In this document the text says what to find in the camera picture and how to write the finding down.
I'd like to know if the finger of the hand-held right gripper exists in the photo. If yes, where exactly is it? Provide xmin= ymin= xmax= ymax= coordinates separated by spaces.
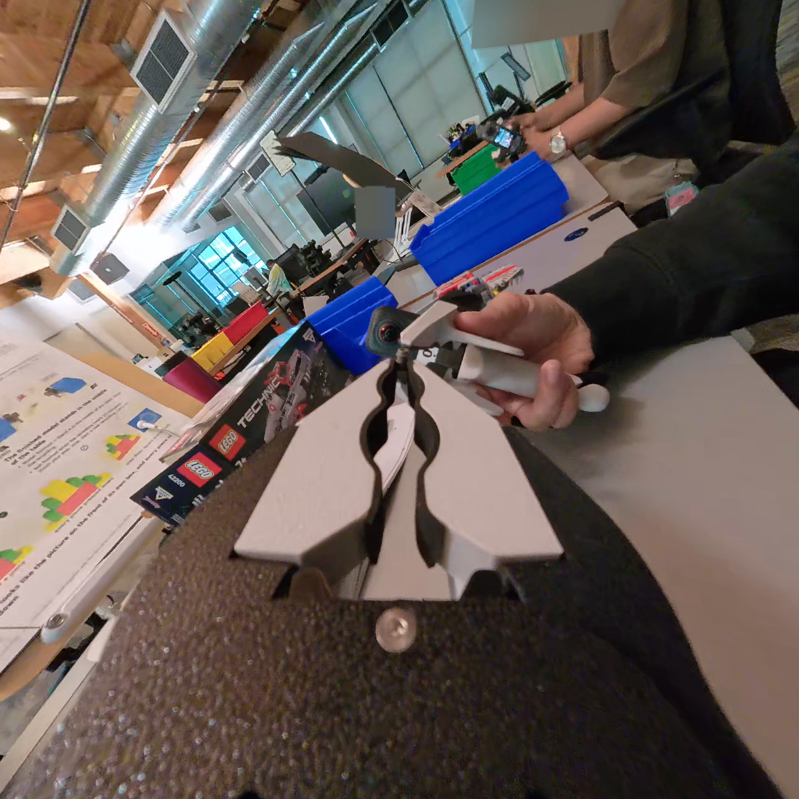
xmin=399 ymin=301 xmax=480 ymax=350

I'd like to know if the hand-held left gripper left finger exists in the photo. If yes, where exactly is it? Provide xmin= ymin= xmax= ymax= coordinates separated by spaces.
xmin=234 ymin=359 xmax=400 ymax=566

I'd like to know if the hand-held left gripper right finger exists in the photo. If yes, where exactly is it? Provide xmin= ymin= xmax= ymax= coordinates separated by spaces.
xmin=406 ymin=361 xmax=564 ymax=601

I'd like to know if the person's right hand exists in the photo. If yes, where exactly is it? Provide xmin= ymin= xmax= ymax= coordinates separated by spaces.
xmin=453 ymin=292 xmax=595 ymax=433

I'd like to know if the small blue plastic bin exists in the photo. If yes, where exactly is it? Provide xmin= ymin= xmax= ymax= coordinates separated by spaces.
xmin=305 ymin=275 xmax=402 ymax=377

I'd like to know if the black toy set box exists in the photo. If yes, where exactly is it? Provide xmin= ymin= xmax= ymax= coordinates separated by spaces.
xmin=130 ymin=320 xmax=358 ymax=526

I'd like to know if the large blue plastic bin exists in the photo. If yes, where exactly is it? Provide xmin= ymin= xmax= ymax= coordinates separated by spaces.
xmin=408 ymin=150 xmax=570 ymax=286

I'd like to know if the red plastic bin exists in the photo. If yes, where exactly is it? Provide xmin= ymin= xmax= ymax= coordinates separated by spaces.
xmin=221 ymin=302 xmax=270 ymax=345

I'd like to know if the black monitor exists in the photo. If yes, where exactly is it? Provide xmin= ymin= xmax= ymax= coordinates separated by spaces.
xmin=297 ymin=167 xmax=364 ymax=233

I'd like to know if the green plastic bin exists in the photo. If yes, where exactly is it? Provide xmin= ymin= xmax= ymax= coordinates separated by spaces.
xmin=449 ymin=143 xmax=504 ymax=195

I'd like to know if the glass window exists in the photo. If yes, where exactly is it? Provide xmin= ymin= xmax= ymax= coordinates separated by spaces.
xmin=186 ymin=225 xmax=264 ymax=295

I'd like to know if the black light reflector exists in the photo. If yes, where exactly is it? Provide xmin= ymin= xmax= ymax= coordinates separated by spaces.
xmin=273 ymin=130 xmax=414 ymax=192

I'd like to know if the brown cardboard board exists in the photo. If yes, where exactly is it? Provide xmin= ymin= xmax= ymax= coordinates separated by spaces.
xmin=0 ymin=340 xmax=202 ymax=703

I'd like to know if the printed instruction poster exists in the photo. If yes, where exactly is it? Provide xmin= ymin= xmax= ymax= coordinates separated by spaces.
xmin=0 ymin=323 xmax=189 ymax=676

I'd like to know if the black ceiling speaker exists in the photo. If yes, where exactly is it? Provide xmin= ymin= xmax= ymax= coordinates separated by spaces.
xmin=90 ymin=252 xmax=131 ymax=285

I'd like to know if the metal ceiling pipe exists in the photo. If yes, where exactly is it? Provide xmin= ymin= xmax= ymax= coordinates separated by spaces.
xmin=0 ymin=0 xmax=92 ymax=246

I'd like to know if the black handheld camera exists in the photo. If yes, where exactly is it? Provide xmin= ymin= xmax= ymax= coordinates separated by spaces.
xmin=477 ymin=121 xmax=523 ymax=156

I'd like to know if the narrow silver air duct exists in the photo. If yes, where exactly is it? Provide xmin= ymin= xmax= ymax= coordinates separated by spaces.
xmin=155 ymin=0 xmax=402 ymax=227

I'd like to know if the wide silver air duct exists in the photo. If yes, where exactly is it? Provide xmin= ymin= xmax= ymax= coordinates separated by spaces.
xmin=49 ymin=0 xmax=264 ymax=277

